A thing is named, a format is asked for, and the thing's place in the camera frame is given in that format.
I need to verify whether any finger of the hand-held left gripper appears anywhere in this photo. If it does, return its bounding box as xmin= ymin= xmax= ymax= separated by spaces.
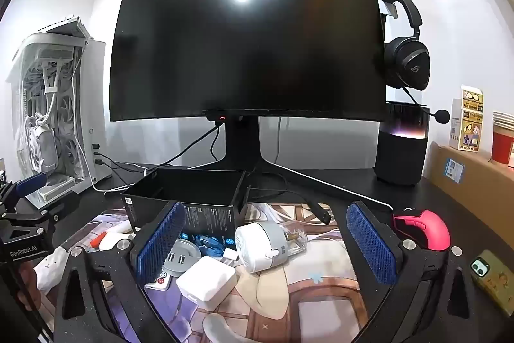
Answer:
xmin=0 ymin=171 xmax=47 ymax=213
xmin=0 ymin=195 xmax=78 ymax=225

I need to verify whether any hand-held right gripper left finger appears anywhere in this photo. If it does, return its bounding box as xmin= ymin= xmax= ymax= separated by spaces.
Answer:
xmin=54 ymin=200 xmax=187 ymax=331

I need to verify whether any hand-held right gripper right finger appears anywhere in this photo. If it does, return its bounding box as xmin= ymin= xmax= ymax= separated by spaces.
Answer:
xmin=346 ymin=200 xmax=472 ymax=331

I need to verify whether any grey tape roll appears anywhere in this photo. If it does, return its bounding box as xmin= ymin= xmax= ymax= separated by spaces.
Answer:
xmin=161 ymin=238 xmax=201 ymax=272

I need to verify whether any white glue stick orange cap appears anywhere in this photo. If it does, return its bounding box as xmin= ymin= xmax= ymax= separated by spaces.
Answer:
xmin=90 ymin=230 xmax=133 ymax=251

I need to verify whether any blue earplug packet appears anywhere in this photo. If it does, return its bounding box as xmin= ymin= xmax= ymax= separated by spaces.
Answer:
xmin=195 ymin=232 xmax=237 ymax=259

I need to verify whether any black cardboard storage box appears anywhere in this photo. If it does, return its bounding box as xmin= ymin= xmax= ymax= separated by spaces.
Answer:
xmin=120 ymin=168 xmax=252 ymax=236

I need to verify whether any white power adapter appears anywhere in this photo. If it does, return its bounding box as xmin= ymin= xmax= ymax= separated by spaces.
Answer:
xmin=176 ymin=255 xmax=237 ymax=312

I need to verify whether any white and grey round device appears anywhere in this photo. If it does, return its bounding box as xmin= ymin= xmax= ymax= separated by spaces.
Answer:
xmin=235 ymin=220 xmax=288 ymax=274

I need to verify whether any white remote with coloured buttons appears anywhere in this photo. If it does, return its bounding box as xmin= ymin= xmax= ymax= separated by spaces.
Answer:
xmin=145 ymin=271 xmax=177 ymax=291

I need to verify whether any pink computer mouse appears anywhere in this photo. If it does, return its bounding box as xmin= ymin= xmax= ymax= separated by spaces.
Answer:
xmin=392 ymin=208 xmax=450 ymax=250

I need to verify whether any printed desk mat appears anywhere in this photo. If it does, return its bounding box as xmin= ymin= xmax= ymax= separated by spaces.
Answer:
xmin=34 ymin=202 xmax=398 ymax=343

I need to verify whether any white computer case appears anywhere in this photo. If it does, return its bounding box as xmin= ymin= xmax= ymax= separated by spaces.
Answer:
xmin=5 ymin=17 xmax=113 ymax=207

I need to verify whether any black cylindrical speaker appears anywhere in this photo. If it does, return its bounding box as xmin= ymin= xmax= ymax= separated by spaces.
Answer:
xmin=374 ymin=101 xmax=430 ymax=187

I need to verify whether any brown cardboard box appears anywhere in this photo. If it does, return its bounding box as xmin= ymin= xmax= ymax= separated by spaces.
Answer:
xmin=426 ymin=141 xmax=514 ymax=231

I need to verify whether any phone with green case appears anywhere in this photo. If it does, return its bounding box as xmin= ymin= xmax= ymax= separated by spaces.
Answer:
xmin=470 ymin=250 xmax=514 ymax=307

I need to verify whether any black monitor stand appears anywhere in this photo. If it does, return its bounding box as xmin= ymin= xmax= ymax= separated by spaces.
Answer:
xmin=224 ymin=115 xmax=394 ymax=225

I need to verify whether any small white printed box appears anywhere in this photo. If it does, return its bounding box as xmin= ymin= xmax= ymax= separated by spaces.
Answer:
xmin=450 ymin=86 xmax=485 ymax=151

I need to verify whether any stack of red paper cups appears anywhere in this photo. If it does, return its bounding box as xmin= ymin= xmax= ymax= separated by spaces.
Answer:
xmin=491 ymin=111 xmax=514 ymax=167

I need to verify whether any black headset with microphone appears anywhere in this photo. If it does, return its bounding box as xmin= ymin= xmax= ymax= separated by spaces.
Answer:
xmin=379 ymin=0 xmax=450 ymax=124

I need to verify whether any black curved computer monitor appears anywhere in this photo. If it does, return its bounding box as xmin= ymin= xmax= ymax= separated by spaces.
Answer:
xmin=109 ymin=0 xmax=388 ymax=122

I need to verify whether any white headset hanger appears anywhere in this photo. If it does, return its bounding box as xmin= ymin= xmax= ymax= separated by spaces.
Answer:
xmin=381 ymin=1 xmax=399 ymax=21

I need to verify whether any white cable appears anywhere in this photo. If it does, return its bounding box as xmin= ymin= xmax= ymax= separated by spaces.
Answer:
xmin=90 ymin=165 xmax=150 ymax=196

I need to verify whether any black computer cable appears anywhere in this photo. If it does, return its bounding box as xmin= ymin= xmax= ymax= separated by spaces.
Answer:
xmin=93 ymin=152 xmax=161 ymax=173

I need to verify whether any black monitor cable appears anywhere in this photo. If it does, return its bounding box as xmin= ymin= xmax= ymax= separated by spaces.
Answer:
xmin=161 ymin=123 xmax=223 ymax=169

